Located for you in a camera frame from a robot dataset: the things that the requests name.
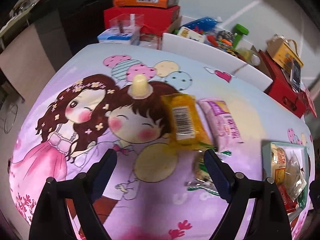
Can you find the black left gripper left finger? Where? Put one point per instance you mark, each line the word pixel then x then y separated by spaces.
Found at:
pixel 92 183

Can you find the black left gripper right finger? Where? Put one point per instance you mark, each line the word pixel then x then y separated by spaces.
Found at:
pixel 227 182

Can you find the clear packet round bun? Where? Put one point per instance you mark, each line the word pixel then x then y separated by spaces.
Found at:
pixel 294 181

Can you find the green cow snack packet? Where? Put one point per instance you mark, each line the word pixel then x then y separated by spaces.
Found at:
pixel 199 179

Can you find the pink snack packet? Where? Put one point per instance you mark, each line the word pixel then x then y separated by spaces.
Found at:
pixel 222 125

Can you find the yellow cream snack packet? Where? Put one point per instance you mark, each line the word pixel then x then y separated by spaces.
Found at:
pixel 278 164

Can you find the white tray with teal rim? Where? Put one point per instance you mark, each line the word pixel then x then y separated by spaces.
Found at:
pixel 303 159

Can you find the red Rosekiss snack packet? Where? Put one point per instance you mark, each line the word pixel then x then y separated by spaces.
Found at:
pixel 290 205

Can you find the dark green snack packet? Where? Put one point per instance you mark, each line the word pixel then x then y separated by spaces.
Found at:
pixel 302 198

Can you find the yellow transparent cake packet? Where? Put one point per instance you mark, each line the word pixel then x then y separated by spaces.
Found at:
pixel 187 130

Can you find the cartoon printed tablecloth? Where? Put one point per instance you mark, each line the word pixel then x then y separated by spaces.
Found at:
pixel 85 109

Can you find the red gift box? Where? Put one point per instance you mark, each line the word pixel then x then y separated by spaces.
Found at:
pixel 280 90

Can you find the cream jelly cup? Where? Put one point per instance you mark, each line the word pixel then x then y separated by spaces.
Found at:
pixel 140 88

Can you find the red patterned lid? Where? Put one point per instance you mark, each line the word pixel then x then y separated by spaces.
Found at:
pixel 307 101

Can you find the white cardboard box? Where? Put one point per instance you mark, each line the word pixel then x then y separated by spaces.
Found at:
pixel 215 58

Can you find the black smartphone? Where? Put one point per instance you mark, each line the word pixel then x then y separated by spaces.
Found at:
pixel 295 76

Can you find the round clear tape roll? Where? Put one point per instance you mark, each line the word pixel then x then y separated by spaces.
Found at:
pixel 250 56

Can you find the blue white tissue pack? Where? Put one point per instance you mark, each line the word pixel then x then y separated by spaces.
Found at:
pixel 129 36

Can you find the green dumbbell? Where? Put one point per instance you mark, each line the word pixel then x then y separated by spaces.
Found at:
pixel 239 31

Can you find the blue bottle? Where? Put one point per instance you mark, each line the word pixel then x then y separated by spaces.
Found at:
pixel 202 25

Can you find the clear plastic container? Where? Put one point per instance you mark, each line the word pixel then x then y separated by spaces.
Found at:
pixel 127 21

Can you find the red box under orange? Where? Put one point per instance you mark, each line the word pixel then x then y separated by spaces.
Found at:
pixel 156 21

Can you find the yellow carton with handle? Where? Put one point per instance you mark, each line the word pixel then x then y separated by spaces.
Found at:
pixel 284 52

